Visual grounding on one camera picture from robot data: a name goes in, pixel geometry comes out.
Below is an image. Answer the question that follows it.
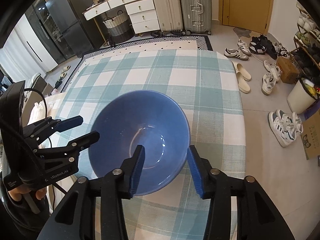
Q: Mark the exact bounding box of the blue ceramic bowl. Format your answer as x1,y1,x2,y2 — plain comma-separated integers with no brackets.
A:
88,90,190,196

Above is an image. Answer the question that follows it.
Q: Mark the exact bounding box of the person's left hand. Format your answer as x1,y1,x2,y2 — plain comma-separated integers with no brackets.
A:
8,185,47,202

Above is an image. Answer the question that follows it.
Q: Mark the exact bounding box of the white sneaker pair near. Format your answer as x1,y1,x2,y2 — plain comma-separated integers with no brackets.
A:
268,109,304,148

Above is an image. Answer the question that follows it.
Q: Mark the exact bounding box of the black refrigerator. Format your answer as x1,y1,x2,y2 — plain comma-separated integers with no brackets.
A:
25,0,103,64

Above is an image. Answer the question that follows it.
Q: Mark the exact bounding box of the woven laundry basket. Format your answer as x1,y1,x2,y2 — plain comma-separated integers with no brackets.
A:
103,10,134,45

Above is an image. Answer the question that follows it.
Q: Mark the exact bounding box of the cream slipper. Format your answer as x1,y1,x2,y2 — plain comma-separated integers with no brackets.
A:
236,72,251,94
233,61,252,81

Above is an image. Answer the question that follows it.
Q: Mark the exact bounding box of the white trash bin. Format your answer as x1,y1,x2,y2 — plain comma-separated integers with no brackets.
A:
287,78,318,114

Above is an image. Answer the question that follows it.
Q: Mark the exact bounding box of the white sneaker mid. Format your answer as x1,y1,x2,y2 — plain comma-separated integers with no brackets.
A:
261,60,282,95

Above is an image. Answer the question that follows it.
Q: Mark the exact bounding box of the teal checked tablecloth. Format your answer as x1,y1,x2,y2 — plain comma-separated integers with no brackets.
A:
51,49,246,239

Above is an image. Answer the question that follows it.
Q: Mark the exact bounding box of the white drawer cabinet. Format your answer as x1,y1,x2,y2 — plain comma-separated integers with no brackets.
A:
82,0,160,34

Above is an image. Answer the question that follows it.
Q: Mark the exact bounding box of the brown cardboard box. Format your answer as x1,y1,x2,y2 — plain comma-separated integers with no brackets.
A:
276,57,300,84

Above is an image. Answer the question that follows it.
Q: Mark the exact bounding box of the white black striped sneaker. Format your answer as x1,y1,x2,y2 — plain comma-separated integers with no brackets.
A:
224,38,252,61

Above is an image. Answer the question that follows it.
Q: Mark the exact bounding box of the beige suitcase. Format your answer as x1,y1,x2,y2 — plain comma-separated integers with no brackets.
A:
153,0,183,32

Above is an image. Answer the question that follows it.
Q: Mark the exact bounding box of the black shoes pile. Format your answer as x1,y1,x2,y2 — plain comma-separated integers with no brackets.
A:
249,35,290,60

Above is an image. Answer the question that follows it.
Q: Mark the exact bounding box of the silver suitcase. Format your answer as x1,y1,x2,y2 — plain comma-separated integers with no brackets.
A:
181,0,212,35

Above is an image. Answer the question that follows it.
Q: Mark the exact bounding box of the yellow wooden door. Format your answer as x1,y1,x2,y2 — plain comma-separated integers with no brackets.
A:
219,0,273,34

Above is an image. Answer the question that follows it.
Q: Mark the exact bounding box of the black cable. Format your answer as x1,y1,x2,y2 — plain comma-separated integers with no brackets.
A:
23,88,54,148

